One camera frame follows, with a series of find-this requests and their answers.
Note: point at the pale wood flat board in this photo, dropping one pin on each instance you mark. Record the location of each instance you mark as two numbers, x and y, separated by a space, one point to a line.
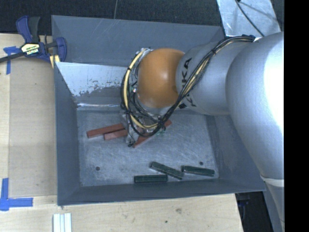
31 129

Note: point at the dark green flat block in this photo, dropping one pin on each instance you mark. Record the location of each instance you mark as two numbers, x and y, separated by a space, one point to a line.
150 178
166 170
198 170

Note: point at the red-brown flat block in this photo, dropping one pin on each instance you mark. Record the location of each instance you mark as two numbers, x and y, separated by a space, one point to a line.
142 141
103 130
116 135

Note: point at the grey metal bin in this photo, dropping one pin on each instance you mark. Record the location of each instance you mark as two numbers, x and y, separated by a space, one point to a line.
144 153

